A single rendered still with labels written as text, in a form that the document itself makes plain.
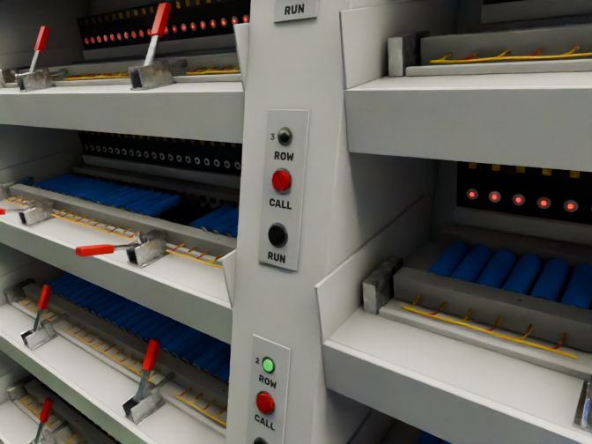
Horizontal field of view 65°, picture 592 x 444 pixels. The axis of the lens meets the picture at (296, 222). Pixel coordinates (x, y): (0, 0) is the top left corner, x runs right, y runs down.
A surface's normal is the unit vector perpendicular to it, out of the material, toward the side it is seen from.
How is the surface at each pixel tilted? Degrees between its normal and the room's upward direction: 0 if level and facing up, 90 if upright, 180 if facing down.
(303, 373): 90
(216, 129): 108
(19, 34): 90
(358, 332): 18
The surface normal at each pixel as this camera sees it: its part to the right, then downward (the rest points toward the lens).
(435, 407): -0.60, 0.38
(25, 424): -0.11, -0.91
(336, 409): 0.79, 0.16
